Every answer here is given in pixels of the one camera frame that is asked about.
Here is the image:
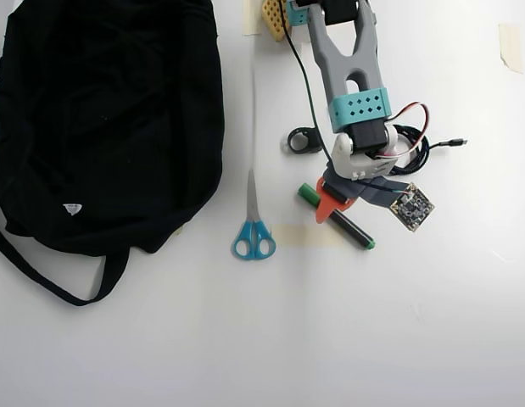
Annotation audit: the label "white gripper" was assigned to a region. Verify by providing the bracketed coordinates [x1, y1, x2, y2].
[314, 126, 410, 224]

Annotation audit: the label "green capped black marker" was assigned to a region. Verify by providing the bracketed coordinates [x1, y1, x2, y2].
[297, 182, 377, 252]

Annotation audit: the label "black fabric bag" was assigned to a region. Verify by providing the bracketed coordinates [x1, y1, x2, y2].
[0, 0, 226, 307]

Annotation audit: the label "long beige masking tape strip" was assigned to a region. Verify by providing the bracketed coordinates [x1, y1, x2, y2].
[271, 224, 344, 249]

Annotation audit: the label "yellow perforated block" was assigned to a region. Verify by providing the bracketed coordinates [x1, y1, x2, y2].
[261, 0, 293, 44]

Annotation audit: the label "narrow beige tape strip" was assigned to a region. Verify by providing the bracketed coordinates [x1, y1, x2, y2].
[242, 0, 264, 36]

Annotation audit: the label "beige tape strip torn end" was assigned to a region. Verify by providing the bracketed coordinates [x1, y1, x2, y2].
[498, 22, 524, 75]

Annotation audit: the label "dark grey camera mount strip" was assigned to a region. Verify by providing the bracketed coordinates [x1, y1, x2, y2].
[354, 177, 410, 208]

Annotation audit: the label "black plastic ring part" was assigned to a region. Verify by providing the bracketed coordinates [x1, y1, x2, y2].
[286, 125, 323, 156]

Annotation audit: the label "bare camera circuit board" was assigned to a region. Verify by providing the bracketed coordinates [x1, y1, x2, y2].
[389, 182, 436, 233]

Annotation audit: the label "blue handled scissors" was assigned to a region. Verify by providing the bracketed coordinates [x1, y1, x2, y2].
[232, 168, 276, 261]

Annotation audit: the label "black coiled usb cable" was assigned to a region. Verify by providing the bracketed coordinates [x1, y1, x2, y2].
[388, 124, 468, 176]

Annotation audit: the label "thin dark arm cable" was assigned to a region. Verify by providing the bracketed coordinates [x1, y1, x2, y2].
[276, 0, 332, 169]

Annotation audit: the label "red and white servo wires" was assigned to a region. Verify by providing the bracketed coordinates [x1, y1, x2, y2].
[375, 102, 432, 163]

